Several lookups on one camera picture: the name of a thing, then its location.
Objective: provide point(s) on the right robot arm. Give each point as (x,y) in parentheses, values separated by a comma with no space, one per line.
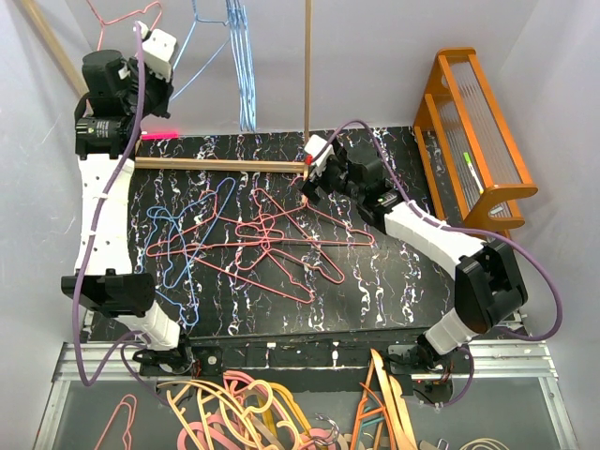
(488,286)

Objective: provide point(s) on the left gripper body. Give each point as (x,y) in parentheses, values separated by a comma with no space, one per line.
(157,70)

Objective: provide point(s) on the blue hanger hung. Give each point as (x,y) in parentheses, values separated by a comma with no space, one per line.
(206,38)
(251,88)
(242,57)

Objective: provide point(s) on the orange wooden shelf rack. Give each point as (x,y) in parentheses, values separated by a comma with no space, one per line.
(459,113)

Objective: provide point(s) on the tangled blue wire hangers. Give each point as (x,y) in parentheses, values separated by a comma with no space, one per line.
(187,234)

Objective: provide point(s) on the pink plastic marker strip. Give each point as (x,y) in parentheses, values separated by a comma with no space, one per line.
(160,136)

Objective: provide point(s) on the wooden clothes rack frame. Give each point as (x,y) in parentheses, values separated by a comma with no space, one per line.
(75,80)

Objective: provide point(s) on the tangled pink wire hangers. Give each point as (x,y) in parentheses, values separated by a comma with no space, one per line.
(247,256)

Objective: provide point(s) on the wooden hangers pile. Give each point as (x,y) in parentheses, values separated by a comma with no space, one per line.
(383,407)

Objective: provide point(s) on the green white pen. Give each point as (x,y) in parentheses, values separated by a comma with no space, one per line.
(473,172)

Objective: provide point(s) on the pile of plastic hangers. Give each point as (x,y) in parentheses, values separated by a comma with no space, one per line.
(242,412)

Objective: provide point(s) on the light blue wire hanger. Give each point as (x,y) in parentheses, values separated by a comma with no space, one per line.
(235,20)

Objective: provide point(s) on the pink wire hanger hung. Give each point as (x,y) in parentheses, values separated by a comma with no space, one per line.
(153,6)

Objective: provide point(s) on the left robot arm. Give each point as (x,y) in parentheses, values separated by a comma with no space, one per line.
(121,92)

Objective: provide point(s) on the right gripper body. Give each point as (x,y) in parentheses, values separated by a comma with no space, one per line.
(334,176)

